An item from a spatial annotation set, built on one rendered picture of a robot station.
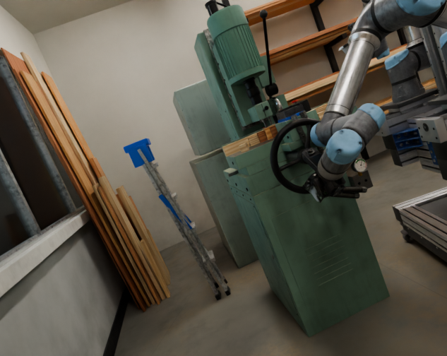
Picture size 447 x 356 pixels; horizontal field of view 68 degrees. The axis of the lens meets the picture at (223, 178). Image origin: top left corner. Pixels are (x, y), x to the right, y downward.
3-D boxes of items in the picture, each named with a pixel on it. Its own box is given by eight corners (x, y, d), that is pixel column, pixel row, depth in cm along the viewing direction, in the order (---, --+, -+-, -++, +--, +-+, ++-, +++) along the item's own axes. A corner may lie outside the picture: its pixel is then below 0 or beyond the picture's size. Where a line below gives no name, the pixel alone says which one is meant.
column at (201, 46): (248, 165, 177) (195, 33, 167) (239, 164, 198) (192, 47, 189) (285, 149, 179) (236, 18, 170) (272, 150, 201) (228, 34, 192)
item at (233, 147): (226, 156, 157) (222, 147, 156) (225, 156, 159) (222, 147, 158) (336, 110, 165) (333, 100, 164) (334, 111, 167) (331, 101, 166)
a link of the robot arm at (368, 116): (346, 107, 93) (323, 132, 90) (378, 97, 83) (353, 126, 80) (361, 128, 95) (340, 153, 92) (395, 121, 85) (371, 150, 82)
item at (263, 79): (263, 87, 174) (252, 59, 172) (258, 90, 183) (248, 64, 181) (277, 81, 175) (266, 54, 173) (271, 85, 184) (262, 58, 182)
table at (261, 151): (243, 171, 131) (238, 157, 131) (229, 168, 161) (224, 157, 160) (374, 115, 139) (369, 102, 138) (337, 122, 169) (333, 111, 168)
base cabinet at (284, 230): (308, 339, 151) (251, 198, 142) (269, 288, 208) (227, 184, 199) (391, 296, 157) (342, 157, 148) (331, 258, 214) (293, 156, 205)
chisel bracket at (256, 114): (260, 123, 152) (253, 106, 151) (253, 126, 166) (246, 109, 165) (275, 117, 153) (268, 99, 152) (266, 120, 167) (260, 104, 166)
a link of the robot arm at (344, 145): (372, 137, 78) (352, 162, 76) (357, 158, 88) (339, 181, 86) (344, 119, 80) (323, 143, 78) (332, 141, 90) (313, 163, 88)
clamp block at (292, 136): (291, 143, 134) (284, 121, 133) (280, 143, 147) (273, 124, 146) (324, 128, 136) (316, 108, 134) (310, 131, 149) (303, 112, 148)
